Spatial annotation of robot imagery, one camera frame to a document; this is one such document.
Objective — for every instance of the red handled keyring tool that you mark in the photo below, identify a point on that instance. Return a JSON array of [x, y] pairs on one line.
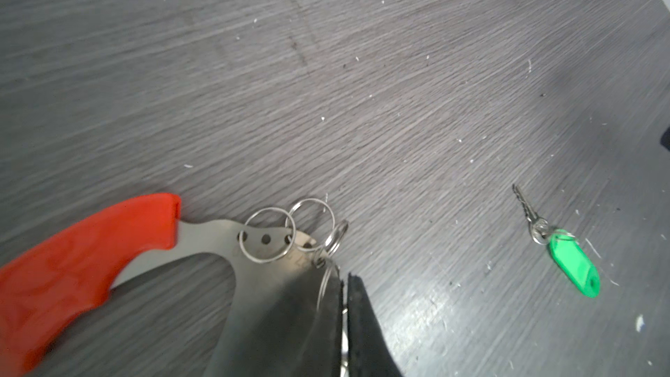
[[44, 290]]

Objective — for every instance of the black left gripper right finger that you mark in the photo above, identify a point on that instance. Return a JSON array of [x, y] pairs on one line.
[[368, 354]]

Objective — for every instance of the key with green tag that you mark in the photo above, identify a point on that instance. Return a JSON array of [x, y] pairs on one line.
[[563, 247]]

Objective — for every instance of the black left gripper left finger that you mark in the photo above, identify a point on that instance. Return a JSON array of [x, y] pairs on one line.
[[311, 323]]

